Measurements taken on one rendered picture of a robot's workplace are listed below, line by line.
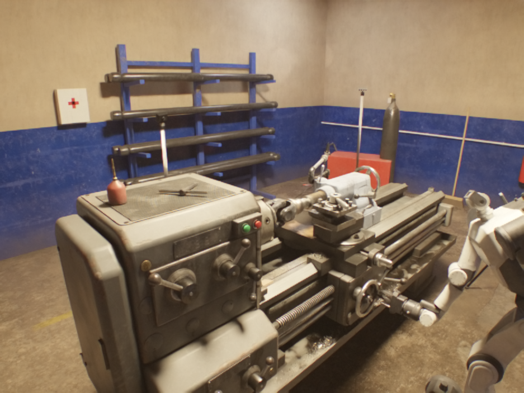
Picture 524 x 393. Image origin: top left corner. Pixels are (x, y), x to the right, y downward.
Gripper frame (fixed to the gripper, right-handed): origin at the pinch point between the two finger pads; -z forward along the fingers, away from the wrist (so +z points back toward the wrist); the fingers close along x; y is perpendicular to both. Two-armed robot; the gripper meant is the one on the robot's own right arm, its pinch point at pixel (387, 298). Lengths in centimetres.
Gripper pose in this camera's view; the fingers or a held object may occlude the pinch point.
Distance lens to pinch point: 196.9
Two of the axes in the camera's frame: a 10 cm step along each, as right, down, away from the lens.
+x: 1.0, -9.7, -2.2
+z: 6.9, 2.3, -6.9
